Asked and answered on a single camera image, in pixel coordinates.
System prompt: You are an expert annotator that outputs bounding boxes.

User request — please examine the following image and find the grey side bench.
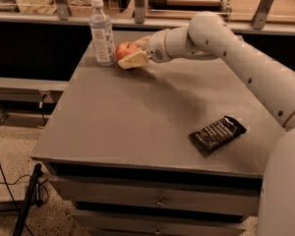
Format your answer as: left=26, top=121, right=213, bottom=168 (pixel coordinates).
left=0, top=78, right=69, bottom=103

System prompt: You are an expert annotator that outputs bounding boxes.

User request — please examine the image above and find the grey drawer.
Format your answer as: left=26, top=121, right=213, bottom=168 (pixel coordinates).
left=73, top=209, right=245, bottom=236
left=50, top=176, right=260, bottom=215

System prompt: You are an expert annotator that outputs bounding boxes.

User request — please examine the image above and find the red apple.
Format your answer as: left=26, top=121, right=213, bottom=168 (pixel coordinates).
left=115, top=41, right=139, bottom=61

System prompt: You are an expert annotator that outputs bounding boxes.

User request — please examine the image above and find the black snack bar wrapper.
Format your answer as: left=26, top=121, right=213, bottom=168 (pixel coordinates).
left=188, top=116, right=247, bottom=157

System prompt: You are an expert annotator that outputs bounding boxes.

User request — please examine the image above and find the grey drawer cabinet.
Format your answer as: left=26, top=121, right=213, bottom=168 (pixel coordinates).
left=32, top=49, right=283, bottom=227

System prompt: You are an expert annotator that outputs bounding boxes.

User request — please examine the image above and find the grey metal railing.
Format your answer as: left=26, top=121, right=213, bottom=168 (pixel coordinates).
left=0, top=0, right=295, bottom=33

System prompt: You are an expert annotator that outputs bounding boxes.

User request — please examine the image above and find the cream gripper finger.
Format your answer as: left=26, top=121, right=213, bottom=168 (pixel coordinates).
left=118, top=48, right=149, bottom=70
left=134, top=35, right=149, bottom=49

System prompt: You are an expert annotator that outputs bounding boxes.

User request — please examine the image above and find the black tripod leg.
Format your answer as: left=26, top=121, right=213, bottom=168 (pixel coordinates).
left=13, top=163, right=42, bottom=236

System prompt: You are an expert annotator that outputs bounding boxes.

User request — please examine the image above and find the black floor cable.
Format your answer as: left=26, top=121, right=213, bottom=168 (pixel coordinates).
left=0, top=141, right=50, bottom=236

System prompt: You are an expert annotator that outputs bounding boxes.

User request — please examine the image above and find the upper grey drawer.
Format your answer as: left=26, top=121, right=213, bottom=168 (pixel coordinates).
left=50, top=176, right=260, bottom=215

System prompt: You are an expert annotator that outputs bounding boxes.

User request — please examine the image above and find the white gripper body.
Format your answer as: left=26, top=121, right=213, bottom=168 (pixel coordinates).
left=146, top=29, right=170, bottom=63

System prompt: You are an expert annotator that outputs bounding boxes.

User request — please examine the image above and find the lower grey drawer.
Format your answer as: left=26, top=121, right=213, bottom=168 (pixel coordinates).
left=73, top=209, right=245, bottom=236

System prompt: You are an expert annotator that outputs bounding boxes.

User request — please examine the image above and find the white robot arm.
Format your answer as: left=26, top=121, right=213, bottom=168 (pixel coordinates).
left=117, top=12, right=295, bottom=236

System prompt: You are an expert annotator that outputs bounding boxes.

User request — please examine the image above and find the clear plastic water bottle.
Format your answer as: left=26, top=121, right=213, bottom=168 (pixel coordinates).
left=89, top=0, right=116, bottom=66

